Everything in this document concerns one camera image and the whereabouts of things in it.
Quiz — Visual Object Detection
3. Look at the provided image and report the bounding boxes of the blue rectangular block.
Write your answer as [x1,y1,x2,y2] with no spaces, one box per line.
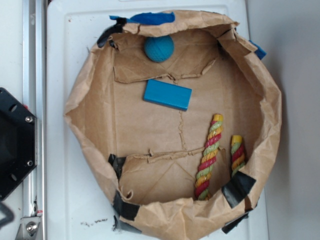
[143,79,192,111]

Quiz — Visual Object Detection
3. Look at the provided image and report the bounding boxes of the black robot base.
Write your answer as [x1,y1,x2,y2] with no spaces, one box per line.
[0,87,37,201]

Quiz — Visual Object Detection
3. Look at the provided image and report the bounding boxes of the brown paper bag bin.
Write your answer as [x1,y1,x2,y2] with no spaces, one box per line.
[64,10,282,240]

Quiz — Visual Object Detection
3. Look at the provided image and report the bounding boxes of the blue textured ball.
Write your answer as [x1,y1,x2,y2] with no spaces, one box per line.
[144,35,175,63]

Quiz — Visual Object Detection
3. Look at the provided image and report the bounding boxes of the white plastic tray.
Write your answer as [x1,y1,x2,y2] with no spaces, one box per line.
[45,0,270,240]

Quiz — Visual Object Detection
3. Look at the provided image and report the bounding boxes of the long multicolour rope toy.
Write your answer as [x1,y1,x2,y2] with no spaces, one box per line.
[194,114,224,201]

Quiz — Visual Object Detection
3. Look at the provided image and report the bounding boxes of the short multicolour rope toy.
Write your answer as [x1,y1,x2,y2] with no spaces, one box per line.
[230,135,246,177]

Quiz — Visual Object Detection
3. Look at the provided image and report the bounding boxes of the aluminium extrusion rail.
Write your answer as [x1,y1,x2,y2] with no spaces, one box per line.
[22,0,48,240]

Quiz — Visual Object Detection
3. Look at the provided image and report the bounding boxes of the metal corner bracket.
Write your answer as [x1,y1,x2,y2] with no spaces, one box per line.
[15,216,43,240]

